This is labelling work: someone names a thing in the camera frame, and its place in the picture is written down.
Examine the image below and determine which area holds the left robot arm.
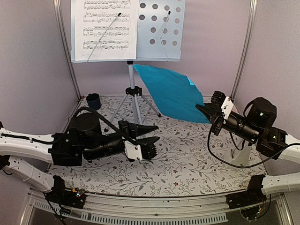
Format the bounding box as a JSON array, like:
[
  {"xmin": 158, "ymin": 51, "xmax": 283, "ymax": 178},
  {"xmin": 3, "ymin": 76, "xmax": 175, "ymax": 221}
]
[{"xmin": 0, "ymin": 112, "xmax": 159, "ymax": 203}]

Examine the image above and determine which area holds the dark blue cup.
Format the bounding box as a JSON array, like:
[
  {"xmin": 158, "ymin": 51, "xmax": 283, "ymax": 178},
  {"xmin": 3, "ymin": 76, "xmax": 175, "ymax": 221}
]
[{"xmin": 86, "ymin": 93, "xmax": 101, "ymax": 111}]

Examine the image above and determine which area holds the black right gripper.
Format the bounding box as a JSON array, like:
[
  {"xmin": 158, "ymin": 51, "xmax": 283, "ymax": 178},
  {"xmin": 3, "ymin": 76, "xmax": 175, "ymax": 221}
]
[{"xmin": 195, "ymin": 103, "xmax": 260, "ymax": 143}]

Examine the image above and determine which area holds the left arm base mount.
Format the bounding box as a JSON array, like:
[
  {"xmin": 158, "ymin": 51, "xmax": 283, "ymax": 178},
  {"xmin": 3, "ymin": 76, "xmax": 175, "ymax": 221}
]
[{"xmin": 45, "ymin": 188, "xmax": 86, "ymax": 209}]

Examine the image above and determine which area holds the right aluminium frame post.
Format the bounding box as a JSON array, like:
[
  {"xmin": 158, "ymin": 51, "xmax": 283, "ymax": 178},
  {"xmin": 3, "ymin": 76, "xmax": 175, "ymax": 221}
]
[{"xmin": 230, "ymin": 0, "xmax": 258, "ymax": 100}]

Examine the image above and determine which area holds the white perforated music stand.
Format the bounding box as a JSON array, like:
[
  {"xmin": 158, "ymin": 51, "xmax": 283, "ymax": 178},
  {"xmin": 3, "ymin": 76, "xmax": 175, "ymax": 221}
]
[{"xmin": 70, "ymin": 0, "xmax": 186, "ymax": 133}]

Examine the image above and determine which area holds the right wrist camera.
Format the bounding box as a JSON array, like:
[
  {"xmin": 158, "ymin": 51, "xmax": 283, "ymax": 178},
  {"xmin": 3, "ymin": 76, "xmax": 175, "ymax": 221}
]
[{"xmin": 211, "ymin": 91, "xmax": 234, "ymax": 121}]

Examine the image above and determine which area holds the black right cable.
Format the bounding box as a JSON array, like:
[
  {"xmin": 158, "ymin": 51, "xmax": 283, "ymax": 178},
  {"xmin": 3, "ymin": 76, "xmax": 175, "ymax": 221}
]
[{"xmin": 207, "ymin": 112, "xmax": 300, "ymax": 168}]

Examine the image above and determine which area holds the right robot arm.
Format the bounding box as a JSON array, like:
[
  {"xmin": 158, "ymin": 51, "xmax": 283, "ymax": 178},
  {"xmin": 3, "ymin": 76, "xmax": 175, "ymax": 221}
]
[{"xmin": 195, "ymin": 96, "xmax": 300, "ymax": 204}]

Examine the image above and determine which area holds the left aluminium frame post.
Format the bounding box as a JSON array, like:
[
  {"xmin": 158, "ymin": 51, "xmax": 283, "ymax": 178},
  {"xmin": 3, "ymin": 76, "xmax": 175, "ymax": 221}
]
[{"xmin": 53, "ymin": 0, "xmax": 82, "ymax": 102}]

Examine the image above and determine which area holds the aluminium frame post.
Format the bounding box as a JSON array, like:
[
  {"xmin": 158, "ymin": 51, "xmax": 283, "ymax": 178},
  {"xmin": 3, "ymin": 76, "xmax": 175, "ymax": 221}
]
[
  {"xmin": 53, "ymin": 0, "xmax": 82, "ymax": 102},
  {"xmin": 230, "ymin": 0, "xmax": 258, "ymax": 100}
]

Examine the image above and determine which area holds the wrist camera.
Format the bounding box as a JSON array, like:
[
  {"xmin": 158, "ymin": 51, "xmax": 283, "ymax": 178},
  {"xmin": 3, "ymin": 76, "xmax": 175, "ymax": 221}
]
[
  {"xmin": 124, "ymin": 141, "xmax": 157, "ymax": 161},
  {"xmin": 211, "ymin": 91, "xmax": 234, "ymax": 121}
]

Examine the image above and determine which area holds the white metronome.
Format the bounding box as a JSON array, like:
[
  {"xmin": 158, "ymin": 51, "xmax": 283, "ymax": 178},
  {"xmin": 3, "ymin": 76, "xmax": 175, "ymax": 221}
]
[{"xmin": 229, "ymin": 142, "xmax": 251, "ymax": 166}]

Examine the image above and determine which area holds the blue sheet music page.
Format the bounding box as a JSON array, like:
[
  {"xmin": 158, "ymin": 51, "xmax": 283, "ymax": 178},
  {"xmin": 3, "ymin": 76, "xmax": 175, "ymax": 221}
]
[{"xmin": 133, "ymin": 64, "xmax": 209, "ymax": 123}]

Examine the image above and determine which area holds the floral table mat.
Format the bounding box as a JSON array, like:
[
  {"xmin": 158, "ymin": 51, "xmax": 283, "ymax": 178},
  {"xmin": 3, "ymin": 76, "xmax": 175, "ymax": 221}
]
[{"xmin": 49, "ymin": 97, "xmax": 266, "ymax": 197}]

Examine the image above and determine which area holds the black braided left cable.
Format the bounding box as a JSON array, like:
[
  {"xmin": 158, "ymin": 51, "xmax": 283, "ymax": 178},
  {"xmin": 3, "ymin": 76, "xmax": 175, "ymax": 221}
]
[{"xmin": 67, "ymin": 106, "xmax": 138, "ymax": 143}]

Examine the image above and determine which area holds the white sheet music page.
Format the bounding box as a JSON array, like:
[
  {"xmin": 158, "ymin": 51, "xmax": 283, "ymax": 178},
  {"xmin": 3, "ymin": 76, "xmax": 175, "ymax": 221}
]
[{"xmin": 71, "ymin": 0, "xmax": 140, "ymax": 63}]

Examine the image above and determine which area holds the aluminium front rail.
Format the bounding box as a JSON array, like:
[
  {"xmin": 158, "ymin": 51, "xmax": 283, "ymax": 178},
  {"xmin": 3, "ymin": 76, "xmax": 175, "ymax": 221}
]
[{"xmin": 22, "ymin": 189, "xmax": 293, "ymax": 225}]

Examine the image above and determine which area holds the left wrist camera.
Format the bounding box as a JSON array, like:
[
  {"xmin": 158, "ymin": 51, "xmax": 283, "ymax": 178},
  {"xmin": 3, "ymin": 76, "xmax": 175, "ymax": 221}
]
[{"xmin": 124, "ymin": 141, "xmax": 157, "ymax": 161}]

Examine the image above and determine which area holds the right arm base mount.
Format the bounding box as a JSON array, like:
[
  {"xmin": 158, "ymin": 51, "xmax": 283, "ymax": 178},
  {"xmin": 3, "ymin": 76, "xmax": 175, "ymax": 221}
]
[{"xmin": 226, "ymin": 189, "xmax": 270, "ymax": 221}]

